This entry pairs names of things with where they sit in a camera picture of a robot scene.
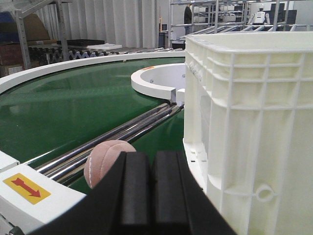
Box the white humanoid robot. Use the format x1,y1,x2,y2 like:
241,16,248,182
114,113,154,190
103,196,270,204
247,4,270,25

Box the green curved conveyor belt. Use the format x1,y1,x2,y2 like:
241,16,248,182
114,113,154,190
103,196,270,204
0,57,186,194

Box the pink plush ball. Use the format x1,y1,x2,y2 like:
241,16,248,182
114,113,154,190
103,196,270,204
84,140,136,188

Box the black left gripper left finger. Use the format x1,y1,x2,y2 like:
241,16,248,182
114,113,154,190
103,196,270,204
33,152,151,235

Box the steel conveyor rollers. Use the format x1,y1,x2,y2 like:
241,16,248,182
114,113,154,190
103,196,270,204
35,102,184,183

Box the yellow red arrow sticker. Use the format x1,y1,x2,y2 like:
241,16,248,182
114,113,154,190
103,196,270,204
3,173,51,205

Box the white outer conveyor rim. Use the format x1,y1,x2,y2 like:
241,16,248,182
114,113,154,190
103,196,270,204
0,50,185,93

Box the person in dark clothes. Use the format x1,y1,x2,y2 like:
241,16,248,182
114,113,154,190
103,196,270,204
184,4,192,35

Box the metal storage rack left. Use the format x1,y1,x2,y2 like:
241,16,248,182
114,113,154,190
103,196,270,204
0,0,70,69

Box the grey roller rack background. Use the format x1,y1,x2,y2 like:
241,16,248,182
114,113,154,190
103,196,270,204
167,0,313,43

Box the white inner conveyor ring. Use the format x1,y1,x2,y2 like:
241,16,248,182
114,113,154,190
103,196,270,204
131,63,186,103

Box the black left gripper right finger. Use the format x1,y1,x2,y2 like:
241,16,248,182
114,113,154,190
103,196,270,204
153,151,235,235

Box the white plastic tote box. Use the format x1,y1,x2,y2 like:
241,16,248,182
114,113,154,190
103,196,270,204
183,31,313,235

